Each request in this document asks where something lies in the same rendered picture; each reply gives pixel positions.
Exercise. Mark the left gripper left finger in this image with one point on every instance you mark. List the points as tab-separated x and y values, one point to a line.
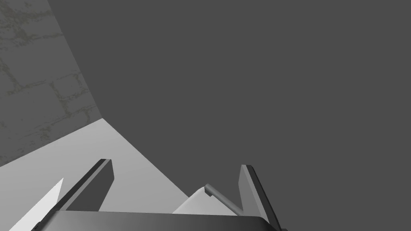
91	189

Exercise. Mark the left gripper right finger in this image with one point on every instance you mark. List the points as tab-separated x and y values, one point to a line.
252	195

